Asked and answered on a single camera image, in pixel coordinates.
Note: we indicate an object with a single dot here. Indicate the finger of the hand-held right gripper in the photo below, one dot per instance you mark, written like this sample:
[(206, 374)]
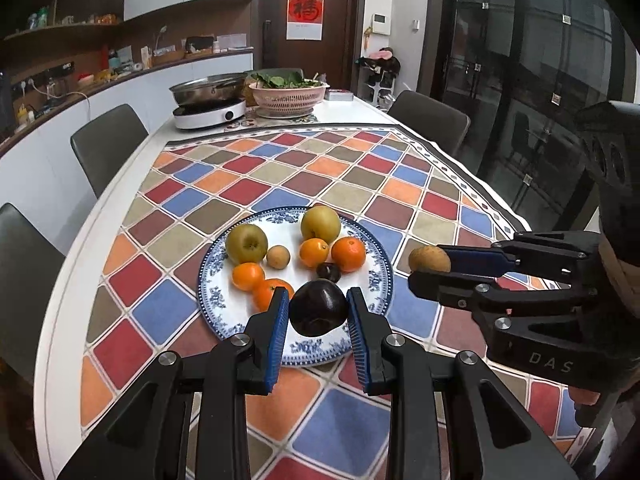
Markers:
[(480, 260), (450, 287)]

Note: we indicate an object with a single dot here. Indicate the red wall poster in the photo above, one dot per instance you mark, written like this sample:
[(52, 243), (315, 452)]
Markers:
[(305, 7)]

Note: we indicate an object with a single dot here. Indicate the yellow bottle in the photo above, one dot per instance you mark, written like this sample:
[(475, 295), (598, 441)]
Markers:
[(22, 113)]

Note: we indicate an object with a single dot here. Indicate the dark glass cabinet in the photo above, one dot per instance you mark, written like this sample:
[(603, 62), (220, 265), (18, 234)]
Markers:
[(525, 60)]

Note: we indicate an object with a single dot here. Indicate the black countertop appliance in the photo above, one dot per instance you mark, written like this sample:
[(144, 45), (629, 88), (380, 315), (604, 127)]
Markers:
[(5, 102)]

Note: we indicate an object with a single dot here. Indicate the yellow-green apple top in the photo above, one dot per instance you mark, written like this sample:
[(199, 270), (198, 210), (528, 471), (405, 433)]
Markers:
[(320, 223)]

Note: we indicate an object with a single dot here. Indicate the grey dining chair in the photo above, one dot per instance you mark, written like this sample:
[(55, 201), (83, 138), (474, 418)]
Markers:
[(25, 280), (430, 117), (110, 147)]

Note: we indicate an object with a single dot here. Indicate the green apple left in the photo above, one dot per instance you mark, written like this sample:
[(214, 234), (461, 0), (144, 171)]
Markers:
[(246, 243)]

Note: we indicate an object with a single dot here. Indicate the dark purple plum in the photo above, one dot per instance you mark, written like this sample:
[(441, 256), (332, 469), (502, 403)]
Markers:
[(318, 308), (328, 272)]

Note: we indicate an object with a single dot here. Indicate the pile of clothes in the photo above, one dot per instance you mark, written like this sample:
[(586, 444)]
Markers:
[(382, 59)]

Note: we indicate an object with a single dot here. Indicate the small orange tangerine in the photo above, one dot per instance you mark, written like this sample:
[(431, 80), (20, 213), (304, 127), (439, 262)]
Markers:
[(313, 253), (248, 277), (348, 254)]

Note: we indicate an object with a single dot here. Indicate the white curved counter cabinet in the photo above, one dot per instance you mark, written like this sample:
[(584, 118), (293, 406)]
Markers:
[(50, 160)]

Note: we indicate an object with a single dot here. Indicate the pink plastic basket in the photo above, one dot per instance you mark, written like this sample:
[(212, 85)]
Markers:
[(289, 99)]

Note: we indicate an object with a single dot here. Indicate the large orange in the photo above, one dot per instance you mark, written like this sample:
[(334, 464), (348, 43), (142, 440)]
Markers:
[(265, 294)]

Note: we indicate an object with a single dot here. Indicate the small tan round fruit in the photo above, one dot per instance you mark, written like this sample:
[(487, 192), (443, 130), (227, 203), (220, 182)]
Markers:
[(278, 257), (429, 259)]

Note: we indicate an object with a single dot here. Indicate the green leafy vegetables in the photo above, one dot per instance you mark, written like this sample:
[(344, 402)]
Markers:
[(285, 80)]

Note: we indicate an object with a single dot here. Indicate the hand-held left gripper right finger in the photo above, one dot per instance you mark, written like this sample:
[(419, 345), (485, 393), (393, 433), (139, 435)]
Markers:
[(357, 345)]

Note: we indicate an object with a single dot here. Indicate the blue-rimmed white oval plate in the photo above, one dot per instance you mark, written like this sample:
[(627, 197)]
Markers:
[(287, 232)]

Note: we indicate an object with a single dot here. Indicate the brown wooden door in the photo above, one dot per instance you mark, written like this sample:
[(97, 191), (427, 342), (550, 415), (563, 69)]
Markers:
[(340, 20)]

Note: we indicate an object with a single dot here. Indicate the small flat box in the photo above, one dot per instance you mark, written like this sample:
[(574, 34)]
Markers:
[(340, 94)]

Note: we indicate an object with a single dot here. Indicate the white shoe rack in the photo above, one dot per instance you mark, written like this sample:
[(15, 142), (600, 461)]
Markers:
[(375, 87)]

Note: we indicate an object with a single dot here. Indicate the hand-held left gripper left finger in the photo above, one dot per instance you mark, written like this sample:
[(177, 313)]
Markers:
[(277, 345)]

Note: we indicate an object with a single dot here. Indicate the stainless steel pan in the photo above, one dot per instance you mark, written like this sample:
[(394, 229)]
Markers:
[(210, 89)]

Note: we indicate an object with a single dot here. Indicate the colourful checkered tablecloth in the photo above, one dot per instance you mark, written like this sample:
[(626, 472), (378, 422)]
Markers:
[(350, 170)]

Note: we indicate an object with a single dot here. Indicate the white wall control panel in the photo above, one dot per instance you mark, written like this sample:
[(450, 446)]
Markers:
[(380, 23)]

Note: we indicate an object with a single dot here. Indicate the white induction cooker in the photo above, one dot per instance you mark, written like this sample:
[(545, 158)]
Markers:
[(210, 116)]

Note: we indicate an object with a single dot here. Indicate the person's right hand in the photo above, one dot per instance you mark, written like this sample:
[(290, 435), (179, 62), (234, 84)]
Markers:
[(584, 396)]

